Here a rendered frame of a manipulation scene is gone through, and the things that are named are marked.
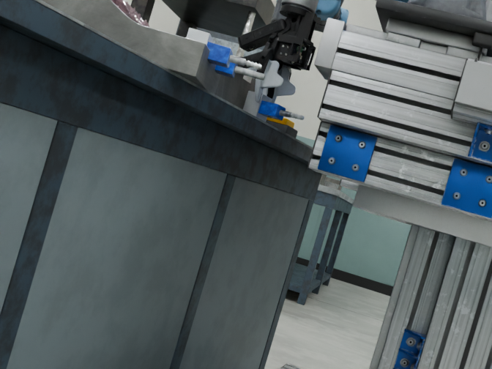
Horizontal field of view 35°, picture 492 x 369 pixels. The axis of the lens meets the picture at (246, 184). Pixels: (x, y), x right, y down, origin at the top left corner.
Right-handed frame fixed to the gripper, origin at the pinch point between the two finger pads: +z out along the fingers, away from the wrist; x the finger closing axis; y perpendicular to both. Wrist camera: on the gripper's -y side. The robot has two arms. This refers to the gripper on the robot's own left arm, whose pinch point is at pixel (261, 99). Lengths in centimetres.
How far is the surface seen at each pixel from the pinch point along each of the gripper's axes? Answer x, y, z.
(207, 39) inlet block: -40.0, 8.6, -2.4
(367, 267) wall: 623, -163, 63
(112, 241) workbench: -40, 2, 34
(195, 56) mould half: -45.3, 10.7, 1.6
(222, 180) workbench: -1.9, -2.4, 19.1
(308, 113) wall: 595, -261, -71
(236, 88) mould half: -5.0, -3.9, -0.2
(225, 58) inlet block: -38.2, 11.9, -0.3
